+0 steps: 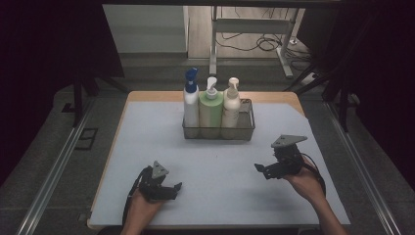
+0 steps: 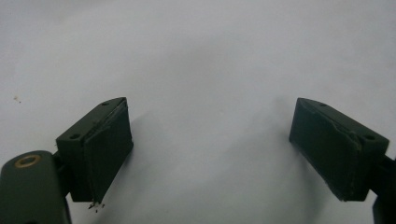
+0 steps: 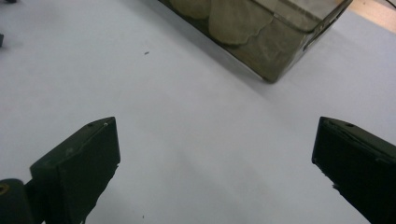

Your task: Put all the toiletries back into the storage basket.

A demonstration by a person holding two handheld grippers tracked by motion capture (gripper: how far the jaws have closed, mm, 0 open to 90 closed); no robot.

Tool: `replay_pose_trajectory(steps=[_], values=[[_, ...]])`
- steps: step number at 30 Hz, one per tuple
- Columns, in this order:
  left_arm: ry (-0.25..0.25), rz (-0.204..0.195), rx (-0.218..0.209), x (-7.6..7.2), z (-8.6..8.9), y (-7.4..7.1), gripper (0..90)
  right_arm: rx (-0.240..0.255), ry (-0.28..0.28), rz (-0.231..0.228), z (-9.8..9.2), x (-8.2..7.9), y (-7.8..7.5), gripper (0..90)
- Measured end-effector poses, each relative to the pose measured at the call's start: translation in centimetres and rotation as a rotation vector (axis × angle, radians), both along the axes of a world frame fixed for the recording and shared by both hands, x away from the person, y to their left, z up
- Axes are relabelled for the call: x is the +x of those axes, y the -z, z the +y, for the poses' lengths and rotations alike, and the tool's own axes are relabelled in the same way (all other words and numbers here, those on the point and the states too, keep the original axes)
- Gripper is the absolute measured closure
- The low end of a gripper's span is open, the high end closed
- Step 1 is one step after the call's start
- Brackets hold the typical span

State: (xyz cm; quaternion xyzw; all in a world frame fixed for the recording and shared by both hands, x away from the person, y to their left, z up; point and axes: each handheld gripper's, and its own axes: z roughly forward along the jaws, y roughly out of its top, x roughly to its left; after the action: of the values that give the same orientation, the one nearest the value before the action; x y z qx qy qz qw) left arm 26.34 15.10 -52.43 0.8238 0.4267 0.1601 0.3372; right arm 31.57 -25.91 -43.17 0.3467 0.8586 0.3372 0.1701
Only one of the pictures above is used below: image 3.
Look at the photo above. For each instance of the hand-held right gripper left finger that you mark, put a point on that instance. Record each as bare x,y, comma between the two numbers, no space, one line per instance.
74,168

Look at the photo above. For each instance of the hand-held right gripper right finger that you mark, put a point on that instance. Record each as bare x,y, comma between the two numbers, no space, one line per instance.
361,165

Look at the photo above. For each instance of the metal mesh basket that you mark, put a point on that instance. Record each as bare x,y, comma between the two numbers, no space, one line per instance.
274,53

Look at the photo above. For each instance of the green pump bottle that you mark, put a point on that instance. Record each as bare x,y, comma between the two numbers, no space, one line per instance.
193,7

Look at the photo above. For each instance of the white table mat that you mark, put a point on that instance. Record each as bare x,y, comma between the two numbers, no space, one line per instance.
186,124

